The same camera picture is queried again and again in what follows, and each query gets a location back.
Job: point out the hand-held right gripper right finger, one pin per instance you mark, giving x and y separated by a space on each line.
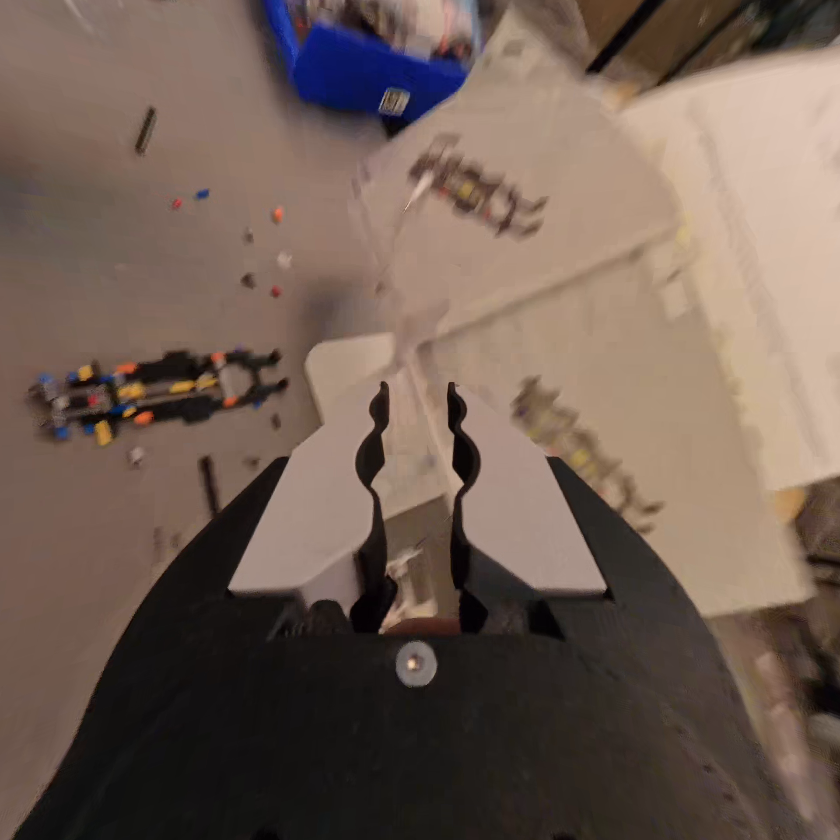
531 525

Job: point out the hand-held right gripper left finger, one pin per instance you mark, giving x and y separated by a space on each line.
308 525

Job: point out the grey lego beam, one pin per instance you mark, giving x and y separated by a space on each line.
145 131
209 485

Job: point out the black lego model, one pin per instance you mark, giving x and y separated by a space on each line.
170 374

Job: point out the lego instruction booklet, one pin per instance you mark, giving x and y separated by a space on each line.
590 295

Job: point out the dark grey lego connector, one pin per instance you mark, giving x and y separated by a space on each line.
248 281

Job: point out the clear bags of lego parts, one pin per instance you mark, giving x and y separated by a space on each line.
394 26

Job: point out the blue plastic bin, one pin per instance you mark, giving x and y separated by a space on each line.
354 79

